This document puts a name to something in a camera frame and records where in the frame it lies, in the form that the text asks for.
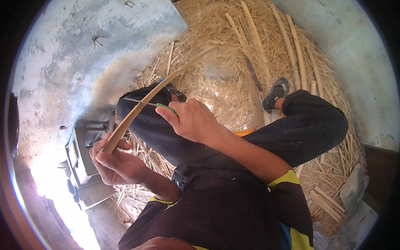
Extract long thin bamboo strip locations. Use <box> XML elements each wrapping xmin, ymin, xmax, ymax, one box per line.
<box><xmin>102</xmin><ymin>46</ymin><xmax>219</xmax><ymax>154</ymax></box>

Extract person's body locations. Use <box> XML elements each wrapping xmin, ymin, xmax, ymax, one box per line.
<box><xmin>118</xmin><ymin>168</ymin><xmax>315</xmax><ymax>250</ymax></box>

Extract pale rough rock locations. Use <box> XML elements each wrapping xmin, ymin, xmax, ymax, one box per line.
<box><xmin>115</xmin><ymin>197</ymin><xmax>148</xmax><ymax>229</ymax></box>

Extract bundle of short bamboo pieces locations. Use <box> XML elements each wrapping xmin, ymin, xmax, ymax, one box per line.
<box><xmin>309</xmin><ymin>186</ymin><xmax>346</xmax><ymax>223</ymax></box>

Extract long dark machete blade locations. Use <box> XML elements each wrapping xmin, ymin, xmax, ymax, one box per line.
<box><xmin>245</xmin><ymin>57</ymin><xmax>265</xmax><ymax>93</ymax></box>

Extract person's legs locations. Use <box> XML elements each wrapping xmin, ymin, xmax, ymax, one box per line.
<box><xmin>116</xmin><ymin>77</ymin><xmax>349</xmax><ymax>171</ymax></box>

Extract flat wooden plank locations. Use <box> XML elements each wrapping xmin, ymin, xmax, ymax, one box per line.
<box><xmin>245</xmin><ymin>82</ymin><xmax>267</xmax><ymax>130</ymax></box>

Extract person's left hand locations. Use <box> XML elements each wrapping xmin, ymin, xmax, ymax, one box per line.
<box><xmin>89</xmin><ymin>131</ymin><xmax>145</xmax><ymax>187</ymax></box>

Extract flat grey stone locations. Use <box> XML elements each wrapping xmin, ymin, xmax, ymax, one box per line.
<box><xmin>202</xmin><ymin>62</ymin><xmax>237</xmax><ymax>80</ymax></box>

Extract green handled knife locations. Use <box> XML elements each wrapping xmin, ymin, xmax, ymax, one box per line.
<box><xmin>123</xmin><ymin>97</ymin><xmax>179</xmax><ymax>117</ymax></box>

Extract heap of straw shavings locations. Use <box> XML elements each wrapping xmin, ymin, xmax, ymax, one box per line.
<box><xmin>112</xmin><ymin>0</ymin><xmax>367</xmax><ymax>238</ymax></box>

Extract large grey stone slab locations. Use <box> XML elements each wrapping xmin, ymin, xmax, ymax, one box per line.
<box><xmin>312</xmin><ymin>200</ymin><xmax>379</xmax><ymax>250</ymax></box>

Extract pile of bamboo poles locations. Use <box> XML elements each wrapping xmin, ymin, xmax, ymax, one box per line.
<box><xmin>224</xmin><ymin>1</ymin><xmax>327</xmax><ymax>97</ymax></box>

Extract person's right hand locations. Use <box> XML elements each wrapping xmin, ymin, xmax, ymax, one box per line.
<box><xmin>164</xmin><ymin>98</ymin><xmax>226</xmax><ymax>146</ymax></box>

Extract upright grey stone slab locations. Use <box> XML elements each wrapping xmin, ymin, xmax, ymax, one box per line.
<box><xmin>339</xmin><ymin>163</ymin><xmax>370</xmax><ymax>216</ymax></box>

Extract dark metal frame box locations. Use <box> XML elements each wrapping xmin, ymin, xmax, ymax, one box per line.
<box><xmin>64</xmin><ymin>118</ymin><xmax>117</xmax><ymax>210</ymax></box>

